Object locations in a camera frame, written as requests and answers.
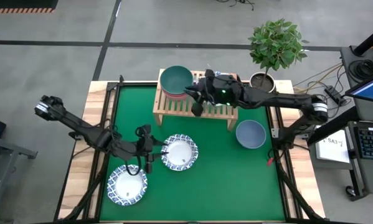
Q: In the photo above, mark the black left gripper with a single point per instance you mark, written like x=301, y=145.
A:
x=147, y=146

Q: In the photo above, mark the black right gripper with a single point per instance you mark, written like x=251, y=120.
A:
x=220, y=90

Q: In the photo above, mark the red ribbed bowl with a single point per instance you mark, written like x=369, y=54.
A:
x=173, y=96

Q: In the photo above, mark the green ribbed bowl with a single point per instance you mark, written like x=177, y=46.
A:
x=175, y=79

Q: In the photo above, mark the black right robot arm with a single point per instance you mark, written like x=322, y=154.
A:
x=282, y=101

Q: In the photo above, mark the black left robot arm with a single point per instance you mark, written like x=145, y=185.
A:
x=71, y=119

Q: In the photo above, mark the wooden slatted shelf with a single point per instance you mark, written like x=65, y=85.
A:
x=173, y=107

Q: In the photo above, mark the green table mat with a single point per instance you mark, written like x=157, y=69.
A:
x=211, y=186

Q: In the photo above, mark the blue ribbed bowl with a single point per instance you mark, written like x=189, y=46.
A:
x=251, y=134

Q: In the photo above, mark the white round plant pot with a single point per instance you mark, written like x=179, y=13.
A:
x=262, y=82

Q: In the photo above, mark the silver metal mounting plate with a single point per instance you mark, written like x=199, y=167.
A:
x=275, y=132

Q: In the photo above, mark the small green leafy tree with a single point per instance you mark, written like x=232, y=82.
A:
x=276, y=43

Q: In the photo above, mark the black power strip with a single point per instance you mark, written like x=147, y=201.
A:
x=334, y=93

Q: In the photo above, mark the white printed sign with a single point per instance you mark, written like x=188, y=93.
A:
x=332, y=149

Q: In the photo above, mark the grey metal stand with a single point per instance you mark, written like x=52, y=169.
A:
x=5, y=147

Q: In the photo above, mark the computer monitor blue screen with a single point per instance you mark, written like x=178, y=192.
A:
x=371, y=90

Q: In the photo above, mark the black pole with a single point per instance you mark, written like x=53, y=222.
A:
x=371, y=39

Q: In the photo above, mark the grey equipment cart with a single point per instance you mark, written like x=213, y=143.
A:
x=370, y=177

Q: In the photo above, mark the black mat orange stripes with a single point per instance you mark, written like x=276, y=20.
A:
x=18, y=3

